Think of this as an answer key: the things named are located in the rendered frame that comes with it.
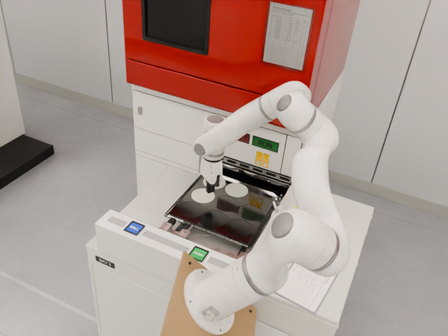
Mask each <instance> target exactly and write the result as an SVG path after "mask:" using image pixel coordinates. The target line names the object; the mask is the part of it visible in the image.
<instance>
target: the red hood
mask: <svg viewBox="0 0 448 336"><path fill-rule="evenodd" d="M359 4H360V0H122V5H123V29H124V42H125V66H126V79H127V83H130V84H134V85H138V86H140V87H144V88H147V89H151V90H154V91H158V92H161V93H165V94H168V95H172V96H175V97H179V98H182V99H186V100H189V101H193V102H196V103H200V104H202V105H206V106H210V107H214V108H216V109H220V110H224V111H227V112H230V113H234V112H236V110H238V109H240V108H241V107H243V106H244V105H246V104H248V103H250V102H252V101H253V100H255V99H257V98H259V97H260V96H262V95H264V94H266V93H268V92H270V91H271V90H273V89H275V88H277V87H278V86H280V85H282V84H284V83H287V82H290V81H299V82H302V83H303V84H305V85H306V86H307V87H308V88H309V90H310V92H311V100H310V102H311V103H312V104H313V105H314V106H316V108H318V106H319V105H320V103H321V102H322V100H323V99H324V98H325V96H326V94H327V93H328V92H329V90H330V89H331V88H332V86H333V84H334V83H335V82H336V80H337V79H338V77H339V76H340V74H341V73H342V72H343V70H344V67H345V62H346V59H347V54H348V50H349V46H350V42H351V37H352V34H353V29H354V25H355V20H356V17H357V12H358V8H359Z"/></svg>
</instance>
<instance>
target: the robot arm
mask: <svg viewBox="0 0 448 336"><path fill-rule="evenodd" d="M310 100H311V92H310V90H309V88H308V87H307V86H306V85H305V84H303V83H302V82H299V81H290V82H287V83H284V84H282V85H280V86H278V87H277V88H275V89H273V90H271V91H270V92H268V93H266V94H264V95H262V96H260V97H259V98H257V99H255V100H253V101H252V102H250V103H248V104H246V105H244V106H243V107H241V108H240V109H238V110H236V112H234V113H233V114H231V115H230V116H228V118H224V117H222V116H220V115H208V116H206V118H204V124H203V131H202V133H201V134H200V136H198V137H197V138H196V140H194V142H193V150H194V152H195V153H196V154H197V155H199V156H202V158H201V166H200V173H201V174H202V176H203V177H204V178H205V179H206V183H207V186H206V192H207V193H212V192H214V191H215V187H219V182H221V180H222V174H223V165H222V158H223V157H224V150H225V148H226V147H228V146H229V145H231V144H232V143H234V142H236V141H237V140H238V139H240V138H242V136H244V135H245V134H247V133H248V132H250V131H252V130H254V129H256V128H258V127H260V126H262V125H264V124H266V123H268V122H270V121H272V120H274V119H276V118H278V120H279V121H280V122H281V123H282V124H283V125H284V126H285V127H286V128H287V129H288V130H290V132H292V133H293V134H294V135H296V136H297V137H298V138H299V139H300V140H301V142H302V143H303V145H304V148H302V149H300V150H298V152H296V154H294V156H293V159H292V162H291V184H292V190H293V196H294V198H295V202H296V204H297V207H298V209H286V210H284V211H282V212H280V213H278V214H276V215H275V216H274V217H273V218H272V219H271V220H270V222H269V225H268V228H267V232H266V235H265V238H264V240H263V242H262V244H260V246H258V248H256V249H254V250H252V251H251V252H249V253H248V254H246V255H244V256H242V257H241V258H239V259H237V260H236V261H234V262H232V263H230V264H229V265H227V266H226V267H224V268H222V269H220V270H218V271H217V272H215V273H212V272H211V271H208V270H206V269H196V270H194V271H193V272H191V273H190V274H189V275H188V276H187V278H186V280H185V284H184V297H185V302H186V306H187V308H188V311H189V313H190V315H191V316H192V318H193V320H194V321H195V322H196V324H198V326H200V328H202V329H203V330H204V331H206V332H208V333H210V334H212V335H222V334H224V333H226V332H228V330H230V328H231V326H232V324H233V321H234V314H235V313H236V312H238V311H240V310H241V309H243V308H245V307H247V306H249V305H251V304H253V303H255V302H257V301H258V300H260V299H262V298H264V297H266V296H268V295H270V294H272V293H274V292H276V291H278V290H279V289H280V288H282V287H283V286H284V285H285V284H286V282H287V280H288V276H289V271H288V267H287V264H289V263H296V264H298V265H300V266H302V267H304V268H306V269H307V270H309V271H310V272H312V273H314V274H317V275H320V276H323V277H332V276H335V275H338V274H339V273H340V272H342V271H343V270H344V268H346V266H347V264H348V262H349V257H350V247H349V241H348V238H347V234H346V231H345V228H344V226H343V222H342V220H341V218H340V215H339V212H338V210H337V208H336V205H335V202H334V200H333V197H332V194H331V190H330V186H329V170H328V160H329V156H330V154H331V153H332V152H333V151H334V150H336V148H337V146H338V144H339V134H338V132H337V129H336V127H335V125H334V124H333V123H332V122H331V120H330V119H328V118H327V117H326V116H325V115H324V114H323V113H322V112H320V110H318V108H316V106H314V105H313V104H312V103H311V102H310Z"/></svg>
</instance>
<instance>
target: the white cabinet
mask: <svg viewBox="0 0 448 336"><path fill-rule="evenodd" d="M86 249H87V258H88V263H89V272H90V277H91V286H92V291H93V300H94V305H95V314H96V319H97V328H98V333H99V336H157V334H158V331H159V328H160V326H163V322H164V320H165V315H166V312H167V308H168V305H169V301H170V298H171V294H172V290H173V286H174V285H173V284H171V283H168V282H166V281H164V280H162V279H159V278H157V277H154V276H152V275H150V274H148V273H146V272H144V271H141V270H139V269H136V268H134V267H132V266H130V265H128V264H125V263H123V262H120V261H118V260H116V259H114V258H112V257H109V256H107V255H104V254H102V253H100V252H98V251H96V250H93V249H91V248H89V247H86ZM255 336H293V335H291V334H288V333H286V332H284V331H282V330H280V329H277V328H275V327H272V326H270V325H268V324H266V323H263V322H261V321H259V320H256V325H255Z"/></svg>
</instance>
